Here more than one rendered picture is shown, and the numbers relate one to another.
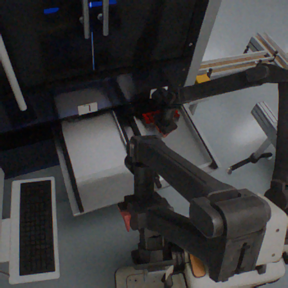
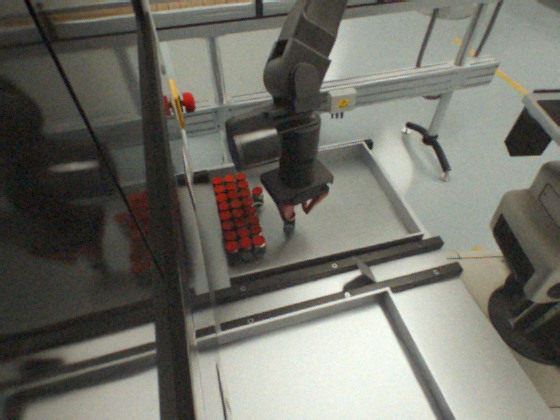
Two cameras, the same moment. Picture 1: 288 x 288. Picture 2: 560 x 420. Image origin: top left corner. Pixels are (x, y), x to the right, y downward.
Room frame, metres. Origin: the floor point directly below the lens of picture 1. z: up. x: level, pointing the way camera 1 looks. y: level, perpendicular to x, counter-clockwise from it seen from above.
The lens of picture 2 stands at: (0.68, 0.33, 1.41)
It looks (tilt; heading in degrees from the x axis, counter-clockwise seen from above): 50 degrees down; 284
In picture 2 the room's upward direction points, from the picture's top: straight up
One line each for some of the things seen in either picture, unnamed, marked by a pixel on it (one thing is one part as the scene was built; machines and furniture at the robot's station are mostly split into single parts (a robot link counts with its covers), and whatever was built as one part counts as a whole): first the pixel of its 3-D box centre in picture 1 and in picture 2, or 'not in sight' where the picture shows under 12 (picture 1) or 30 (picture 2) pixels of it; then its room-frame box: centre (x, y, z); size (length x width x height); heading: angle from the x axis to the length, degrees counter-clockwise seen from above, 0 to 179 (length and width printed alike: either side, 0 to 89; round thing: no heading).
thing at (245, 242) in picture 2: (161, 117); (238, 216); (0.86, -0.06, 0.90); 0.18 x 0.02 x 0.05; 119
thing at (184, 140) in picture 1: (171, 140); (306, 205); (0.75, -0.12, 0.90); 0.34 x 0.26 x 0.04; 29
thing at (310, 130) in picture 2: (167, 108); (295, 135); (0.76, -0.07, 1.10); 0.07 x 0.06 x 0.07; 38
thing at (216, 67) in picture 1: (226, 66); not in sight; (1.33, -0.40, 0.92); 0.69 x 0.16 x 0.16; 120
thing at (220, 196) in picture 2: (159, 114); (225, 218); (0.88, -0.05, 0.90); 0.18 x 0.02 x 0.05; 119
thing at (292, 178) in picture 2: (166, 118); (297, 167); (0.76, -0.07, 1.03); 0.10 x 0.07 x 0.07; 43
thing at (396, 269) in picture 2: not in sight; (394, 263); (0.58, -0.02, 0.91); 0.14 x 0.03 x 0.06; 29
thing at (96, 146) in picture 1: (94, 139); (310, 415); (0.67, 0.23, 0.90); 0.34 x 0.26 x 0.04; 30
